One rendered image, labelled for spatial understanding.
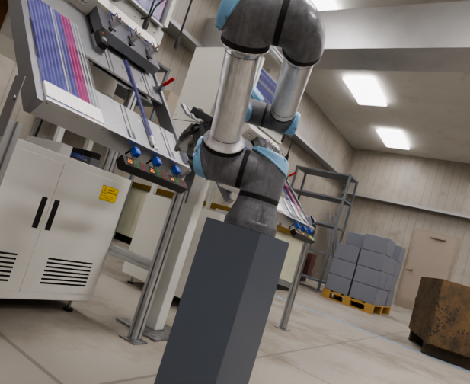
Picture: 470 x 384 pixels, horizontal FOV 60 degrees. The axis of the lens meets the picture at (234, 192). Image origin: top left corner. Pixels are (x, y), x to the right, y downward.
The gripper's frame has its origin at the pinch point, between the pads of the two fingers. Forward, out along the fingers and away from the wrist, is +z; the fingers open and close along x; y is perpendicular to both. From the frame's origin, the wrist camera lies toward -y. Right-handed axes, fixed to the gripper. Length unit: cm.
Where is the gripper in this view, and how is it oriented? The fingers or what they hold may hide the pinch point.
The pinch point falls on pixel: (177, 147)
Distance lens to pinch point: 149.4
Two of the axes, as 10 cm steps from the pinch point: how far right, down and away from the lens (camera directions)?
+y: 3.4, 8.2, -4.5
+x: 5.1, 2.4, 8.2
